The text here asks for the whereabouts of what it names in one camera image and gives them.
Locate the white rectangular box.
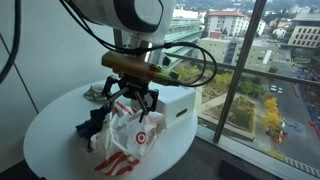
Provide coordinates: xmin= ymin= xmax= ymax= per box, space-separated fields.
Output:
xmin=148 ymin=81 xmax=197 ymax=129

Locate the navy blue shirt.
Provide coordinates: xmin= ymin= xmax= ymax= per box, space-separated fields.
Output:
xmin=75 ymin=103 xmax=113 ymax=141

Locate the white red striped plastic bag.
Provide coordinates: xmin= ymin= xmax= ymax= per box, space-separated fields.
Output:
xmin=89 ymin=101 xmax=168 ymax=177

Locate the grey shirt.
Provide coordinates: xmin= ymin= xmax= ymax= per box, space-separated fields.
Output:
xmin=83 ymin=83 xmax=108 ymax=102

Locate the thick black cable bundle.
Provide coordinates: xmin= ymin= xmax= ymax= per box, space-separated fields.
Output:
xmin=0 ymin=0 xmax=23 ymax=84

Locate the dark floor vent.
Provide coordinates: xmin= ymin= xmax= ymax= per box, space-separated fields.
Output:
xmin=214 ymin=159 xmax=261 ymax=180

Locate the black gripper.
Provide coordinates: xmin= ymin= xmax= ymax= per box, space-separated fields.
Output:
xmin=101 ymin=74 xmax=160 ymax=123

